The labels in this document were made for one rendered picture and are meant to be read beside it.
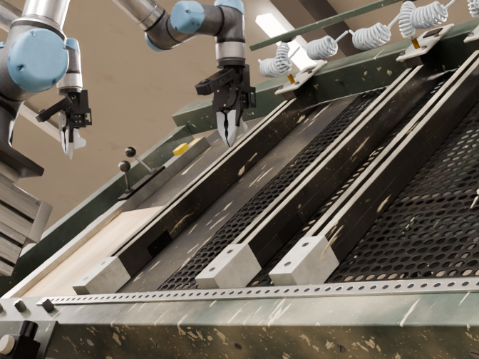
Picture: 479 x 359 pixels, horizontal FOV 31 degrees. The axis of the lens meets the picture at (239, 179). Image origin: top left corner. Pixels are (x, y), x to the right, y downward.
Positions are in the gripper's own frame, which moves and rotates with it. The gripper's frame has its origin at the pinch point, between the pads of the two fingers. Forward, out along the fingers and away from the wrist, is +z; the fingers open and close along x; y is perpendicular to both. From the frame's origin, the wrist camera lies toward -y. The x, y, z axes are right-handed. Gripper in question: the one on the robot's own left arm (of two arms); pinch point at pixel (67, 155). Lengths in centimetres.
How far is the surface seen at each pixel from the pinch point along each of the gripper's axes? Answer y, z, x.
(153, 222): 9.5, 21.7, -36.5
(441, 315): 1, 37, -152
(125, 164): 21.2, 3.3, 6.1
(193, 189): 23.8, 13.4, -34.0
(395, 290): 3, 34, -139
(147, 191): 31.0, 12.1, 12.1
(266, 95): 74, -18, 0
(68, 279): -7.2, 36.2, -12.9
